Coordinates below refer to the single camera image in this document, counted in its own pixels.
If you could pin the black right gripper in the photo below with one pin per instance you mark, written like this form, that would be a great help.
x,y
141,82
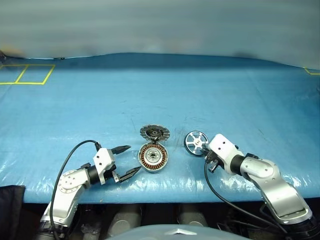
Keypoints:
x,y
213,162

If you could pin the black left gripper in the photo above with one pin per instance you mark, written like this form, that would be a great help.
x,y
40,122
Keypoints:
x,y
113,173

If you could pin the silver spoked motor rotor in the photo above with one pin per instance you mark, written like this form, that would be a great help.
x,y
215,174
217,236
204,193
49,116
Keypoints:
x,y
196,143

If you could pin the motor stator with copper windings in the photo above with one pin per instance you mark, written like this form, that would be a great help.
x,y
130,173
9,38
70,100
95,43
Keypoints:
x,y
153,157

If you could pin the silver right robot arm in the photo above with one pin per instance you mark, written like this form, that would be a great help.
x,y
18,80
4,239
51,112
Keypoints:
x,y
272,182

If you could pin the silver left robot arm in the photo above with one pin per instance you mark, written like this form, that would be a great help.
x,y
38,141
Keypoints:
x,y
67,190

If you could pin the grey rounded cylinder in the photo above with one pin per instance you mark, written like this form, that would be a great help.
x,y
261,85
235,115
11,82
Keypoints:
x,y
125,217
192,215

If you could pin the blue plastic table cover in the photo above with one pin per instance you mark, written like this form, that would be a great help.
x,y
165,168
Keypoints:
x,y
160,95

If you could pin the grey-blue robot torso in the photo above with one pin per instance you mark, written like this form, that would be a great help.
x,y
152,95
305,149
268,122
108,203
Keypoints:
x,y
175,232

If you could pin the yellow tape double rectangle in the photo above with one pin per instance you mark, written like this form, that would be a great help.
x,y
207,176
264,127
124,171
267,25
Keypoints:
x,y
30,82

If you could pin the black cloth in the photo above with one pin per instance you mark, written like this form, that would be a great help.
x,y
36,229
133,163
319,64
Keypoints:
x,y
11,212

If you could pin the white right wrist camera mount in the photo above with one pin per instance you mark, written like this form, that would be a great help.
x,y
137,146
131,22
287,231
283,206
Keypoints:
x,y
222,147

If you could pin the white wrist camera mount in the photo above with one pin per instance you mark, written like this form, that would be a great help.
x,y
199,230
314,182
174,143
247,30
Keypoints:
x,y
103,160
222,147

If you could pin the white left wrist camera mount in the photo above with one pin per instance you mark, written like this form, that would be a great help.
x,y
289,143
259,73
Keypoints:
x,y
103,160

